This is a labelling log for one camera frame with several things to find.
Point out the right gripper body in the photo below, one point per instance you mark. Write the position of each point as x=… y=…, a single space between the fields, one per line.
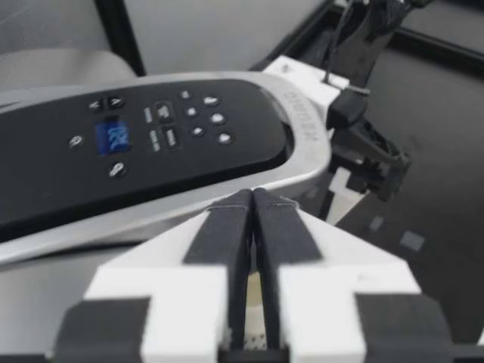
x=382 y=159

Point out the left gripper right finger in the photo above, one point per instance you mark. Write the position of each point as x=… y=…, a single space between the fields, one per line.
x=321 y=302

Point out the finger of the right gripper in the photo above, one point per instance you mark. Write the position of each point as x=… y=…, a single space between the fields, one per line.
x=346 y=196

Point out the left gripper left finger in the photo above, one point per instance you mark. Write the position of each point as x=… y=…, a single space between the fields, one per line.
x=181 y=310

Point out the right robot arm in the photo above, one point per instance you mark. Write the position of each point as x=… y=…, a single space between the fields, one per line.
x=376 y=41

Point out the silver and black coffee machine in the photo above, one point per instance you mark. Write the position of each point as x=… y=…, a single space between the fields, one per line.
x=189 y=151

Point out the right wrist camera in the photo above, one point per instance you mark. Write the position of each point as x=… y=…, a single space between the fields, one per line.
x=302 y=81

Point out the black frame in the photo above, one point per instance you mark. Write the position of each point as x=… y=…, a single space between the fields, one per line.
x=125 y=38

